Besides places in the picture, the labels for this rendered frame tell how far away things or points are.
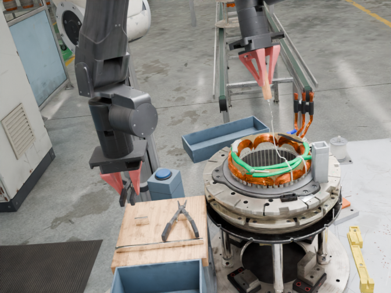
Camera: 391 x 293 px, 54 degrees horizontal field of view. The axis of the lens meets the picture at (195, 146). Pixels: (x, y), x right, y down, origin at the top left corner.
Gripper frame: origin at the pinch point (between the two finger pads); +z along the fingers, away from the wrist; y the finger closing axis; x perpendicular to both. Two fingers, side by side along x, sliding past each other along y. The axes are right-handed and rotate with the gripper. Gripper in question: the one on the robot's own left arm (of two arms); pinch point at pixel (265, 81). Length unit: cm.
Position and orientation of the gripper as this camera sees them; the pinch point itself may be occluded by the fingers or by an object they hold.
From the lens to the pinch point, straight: 82.7
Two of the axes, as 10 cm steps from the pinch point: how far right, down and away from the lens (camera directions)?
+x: -4.5, -0.3, 9.0
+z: 2.2, 9.7, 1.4
